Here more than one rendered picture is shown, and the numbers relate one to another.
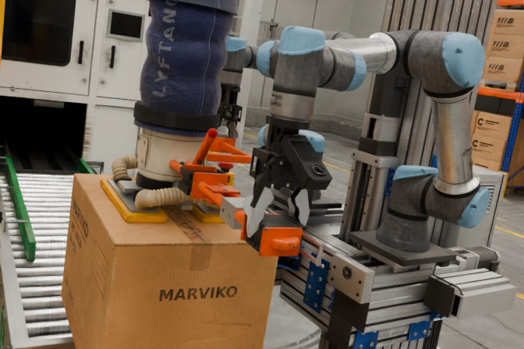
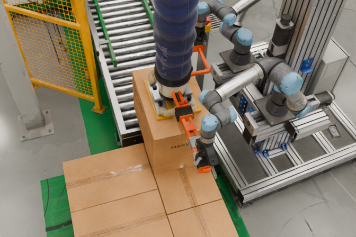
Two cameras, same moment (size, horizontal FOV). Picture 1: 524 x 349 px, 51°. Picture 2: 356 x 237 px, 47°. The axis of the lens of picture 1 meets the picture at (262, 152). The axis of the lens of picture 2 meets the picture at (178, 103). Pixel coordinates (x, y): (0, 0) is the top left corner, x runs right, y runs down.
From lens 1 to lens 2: 1.61 m
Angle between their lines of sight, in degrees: 42
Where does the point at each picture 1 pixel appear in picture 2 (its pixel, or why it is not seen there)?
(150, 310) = (168, 151)
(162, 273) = (171, 143)
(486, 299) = (311, 130)
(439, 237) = (307, 84)
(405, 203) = (276, 100)
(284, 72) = (202, 133)
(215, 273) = not seen: hidden behind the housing
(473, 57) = (295, 85)
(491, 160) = not seen: outside the picture
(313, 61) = (212, 131)
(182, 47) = (171, 60)
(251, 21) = not seen: outside the picture
